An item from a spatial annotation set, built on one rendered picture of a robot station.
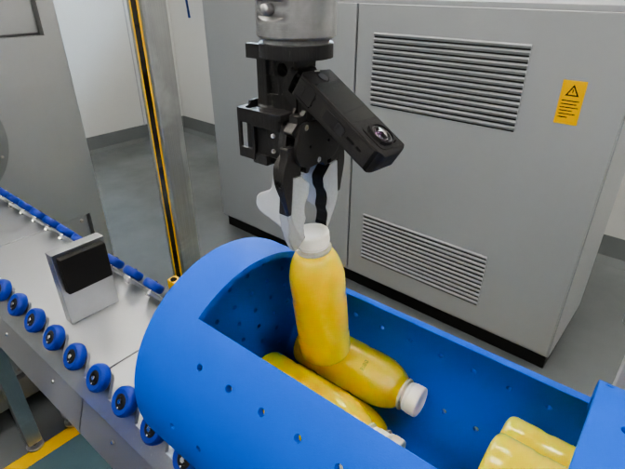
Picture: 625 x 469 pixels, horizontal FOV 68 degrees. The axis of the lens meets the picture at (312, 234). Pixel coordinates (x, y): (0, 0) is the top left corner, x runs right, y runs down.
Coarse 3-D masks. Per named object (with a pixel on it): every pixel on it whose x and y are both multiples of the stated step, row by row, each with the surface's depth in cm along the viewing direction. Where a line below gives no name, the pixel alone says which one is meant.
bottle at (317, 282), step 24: (312, 264) 52; (336, 264) 53; (312, 288) 52; (336, 288) 53; (312, 312) 54; (336, 312) 55; (312, 336) 56; (336, 336) 57; (312, 360) 59; (336, 360) 58
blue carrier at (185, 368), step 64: (256, 256) 54; (192, 320) 48; (256, 320) 65; (384, 320) 62; (192, 384) 46; (256, 384) 42; (448, 384) 59; (512, 384) 53; (192, 448) 47; (256, 448) 41; (320, 448) 38; (384, 448) 35; (448, 448) 58; (576, 448) 32
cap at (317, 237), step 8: (304, 224) 54; (312, 224) 53; (320, 224) 53; (304, 232) 52; (312, 232) 52; (320, 232) 52; (328, 232) 52; (304, 240) 51; (312, 240) 51; (320, 240) 51; (328, 240) 52; (304, 248) 51; (312, 248) 51; (320, 248) 51
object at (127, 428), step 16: (0, 304) 96; (16, 320) 91; (48, 320) 87; (32, 336) 87; (48, 352) 84; (64, 368) 80; (80, 368) 78; (80, 384) 77; (112, 384) 74; (96, 400) 74; (112, 416) 72; (128, 432) 69; (144, 448) 67; (160, 448) 66; (160, 464) 65
